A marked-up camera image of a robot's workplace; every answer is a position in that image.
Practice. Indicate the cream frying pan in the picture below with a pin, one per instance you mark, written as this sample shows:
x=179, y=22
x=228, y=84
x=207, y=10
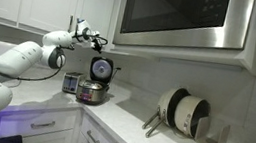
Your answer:
x=164, y=103

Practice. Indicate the silver drawer pull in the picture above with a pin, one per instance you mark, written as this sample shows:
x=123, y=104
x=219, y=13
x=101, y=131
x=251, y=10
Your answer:
x=92, y=137
x=43, y=124

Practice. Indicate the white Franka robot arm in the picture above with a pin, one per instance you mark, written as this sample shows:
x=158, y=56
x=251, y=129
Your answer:
x=19, y=56

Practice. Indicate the stainless steel microwave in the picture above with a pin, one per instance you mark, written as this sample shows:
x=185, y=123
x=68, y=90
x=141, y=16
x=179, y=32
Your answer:
x=182, y=18

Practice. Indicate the silver rice cooker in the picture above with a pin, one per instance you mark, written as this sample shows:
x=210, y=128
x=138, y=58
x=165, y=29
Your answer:
x=93, y=92

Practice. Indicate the silver toaster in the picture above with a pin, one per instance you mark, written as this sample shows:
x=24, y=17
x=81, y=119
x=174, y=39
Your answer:
x=72, y=83

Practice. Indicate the beige metal pan rack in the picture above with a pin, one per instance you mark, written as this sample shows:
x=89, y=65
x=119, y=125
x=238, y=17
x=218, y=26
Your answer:
x=221, y=139

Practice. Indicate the dark blue object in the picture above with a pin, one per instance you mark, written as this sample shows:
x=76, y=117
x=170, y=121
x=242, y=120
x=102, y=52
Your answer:
x=7, y=139

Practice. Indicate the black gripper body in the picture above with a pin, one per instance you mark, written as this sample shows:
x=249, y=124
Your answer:
x=96, y=43

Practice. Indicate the cream saucepan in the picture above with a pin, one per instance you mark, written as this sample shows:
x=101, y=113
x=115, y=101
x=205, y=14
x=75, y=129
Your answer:
x=185, y=115

